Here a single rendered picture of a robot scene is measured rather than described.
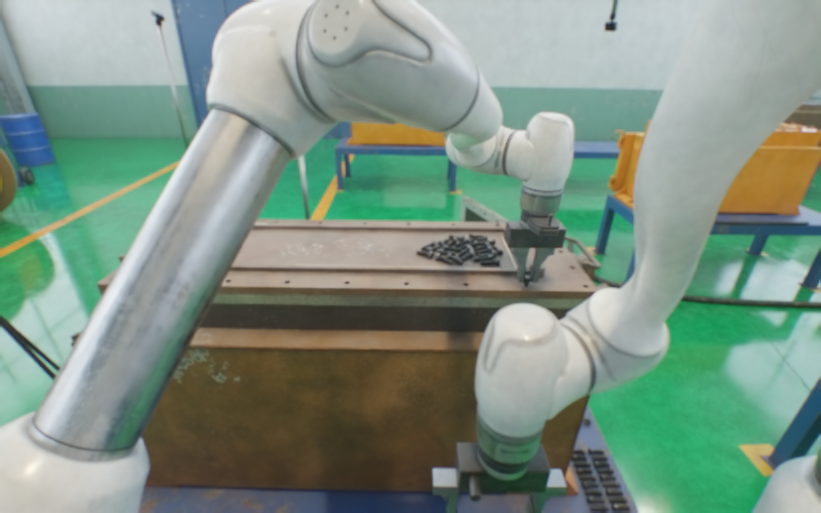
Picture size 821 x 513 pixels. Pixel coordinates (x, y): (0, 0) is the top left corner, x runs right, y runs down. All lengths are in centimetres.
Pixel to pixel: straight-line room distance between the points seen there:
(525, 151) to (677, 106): 63
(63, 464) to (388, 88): 46
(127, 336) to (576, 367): 49
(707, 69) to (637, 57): 1098
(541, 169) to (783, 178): 395
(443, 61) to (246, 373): 94
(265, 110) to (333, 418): 92
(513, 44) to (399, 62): 988
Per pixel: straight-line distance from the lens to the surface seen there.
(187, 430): 141
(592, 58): 1083
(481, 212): 198
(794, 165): 476
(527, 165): 91
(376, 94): 40
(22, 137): 1011
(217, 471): 152
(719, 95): 29
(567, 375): 52
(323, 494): 150
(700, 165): 31
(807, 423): 278
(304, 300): 106
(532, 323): 48
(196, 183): 48
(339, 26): 39
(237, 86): 49
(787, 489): 54
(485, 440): 59
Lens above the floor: 189
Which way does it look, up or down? 27 degrees down
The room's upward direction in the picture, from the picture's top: 1 degrees clockwise
